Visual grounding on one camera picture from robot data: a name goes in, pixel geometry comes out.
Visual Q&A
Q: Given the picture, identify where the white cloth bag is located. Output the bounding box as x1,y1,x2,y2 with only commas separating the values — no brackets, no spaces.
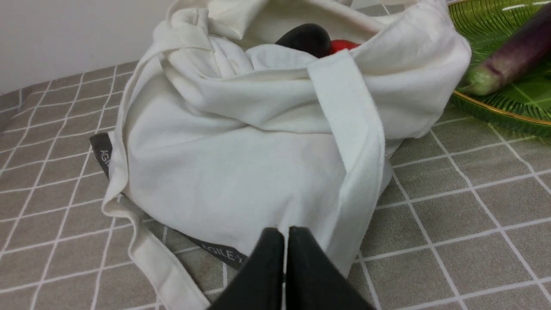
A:
102,0,471,310

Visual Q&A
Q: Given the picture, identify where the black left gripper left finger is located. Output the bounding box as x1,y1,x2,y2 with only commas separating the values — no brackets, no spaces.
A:
209,228,284,310

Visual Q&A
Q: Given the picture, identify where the light purple eggplant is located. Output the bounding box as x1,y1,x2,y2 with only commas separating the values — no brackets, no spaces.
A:
458,3,551,96

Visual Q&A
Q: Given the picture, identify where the green glass plate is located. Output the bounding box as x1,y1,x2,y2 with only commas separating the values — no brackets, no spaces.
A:
449,0,551,137

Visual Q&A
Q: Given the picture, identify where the grey checkered tablecloth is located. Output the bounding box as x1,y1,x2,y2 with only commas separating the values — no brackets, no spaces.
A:
0,4,551,310

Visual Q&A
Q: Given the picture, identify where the red pepper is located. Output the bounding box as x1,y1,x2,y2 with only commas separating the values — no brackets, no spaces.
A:
329,40,360,55

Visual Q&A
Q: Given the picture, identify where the dark purple eggplant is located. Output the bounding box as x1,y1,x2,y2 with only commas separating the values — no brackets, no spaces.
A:
275,23,332,58

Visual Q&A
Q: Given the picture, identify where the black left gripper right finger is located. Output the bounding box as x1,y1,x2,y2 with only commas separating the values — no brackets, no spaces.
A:
285,227,375,310

